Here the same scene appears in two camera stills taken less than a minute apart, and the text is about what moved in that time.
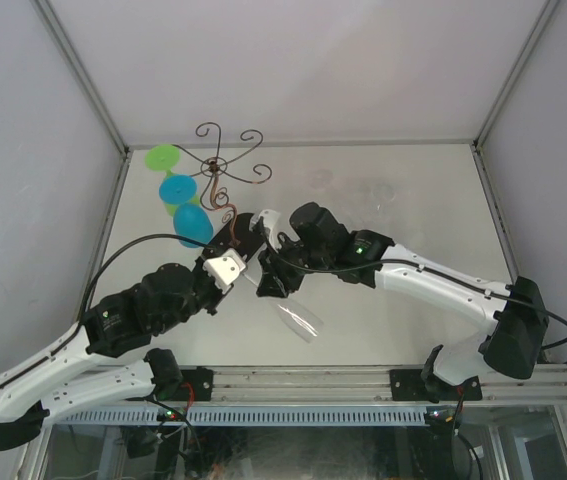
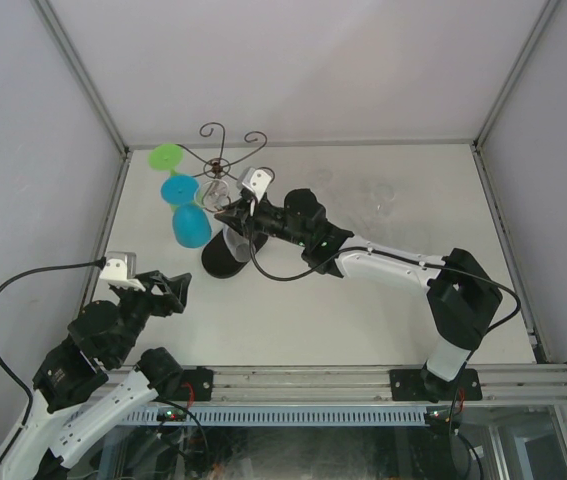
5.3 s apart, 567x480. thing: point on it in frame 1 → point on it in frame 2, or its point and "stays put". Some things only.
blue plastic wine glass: (190, 220) stays put
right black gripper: (275, 281) → (238, 220)
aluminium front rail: (551, 384) stays put
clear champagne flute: (303, 323) → (214, 194)
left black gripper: (212, 308) → (166, 303)
